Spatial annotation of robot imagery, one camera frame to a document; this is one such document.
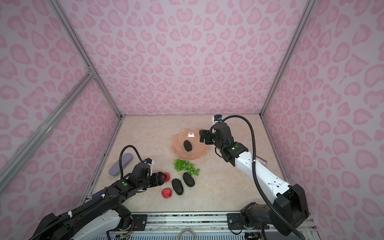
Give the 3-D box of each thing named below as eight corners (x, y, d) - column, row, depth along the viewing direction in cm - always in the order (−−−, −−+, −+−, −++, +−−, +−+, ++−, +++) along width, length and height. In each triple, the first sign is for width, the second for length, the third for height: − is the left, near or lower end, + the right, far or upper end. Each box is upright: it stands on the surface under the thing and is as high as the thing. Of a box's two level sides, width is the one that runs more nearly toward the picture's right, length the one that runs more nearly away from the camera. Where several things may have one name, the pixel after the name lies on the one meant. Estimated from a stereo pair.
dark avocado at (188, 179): (189, 189, 85) (189, 186, 82) (181, 177, 89) (180, 175, 86) (196, 183, 87) (195, 181, 84) (187, 173, 91) (186, 170, 88)
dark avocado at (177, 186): (170, 186, 86) (169, 183, 83) (177, 180, 89) (176, 176, 85) (179, 196, 82) (178, 194, 79) (186, 190, 85) (185, 187, 81)
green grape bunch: (173, 170, 93) (172, 167, 89) (176, 161, 97) (176, 157, 93) (197, 176, 90) (197, 174, 86) (200, 167, 94) (200, 164, 90)
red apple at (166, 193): (162, 199, 82) (160, 196, 79) (163, 190, 85) (162, 188, 82) (171, 199, 82) (170, 196, 79) (172, 190, 85) (171, 188, 82)
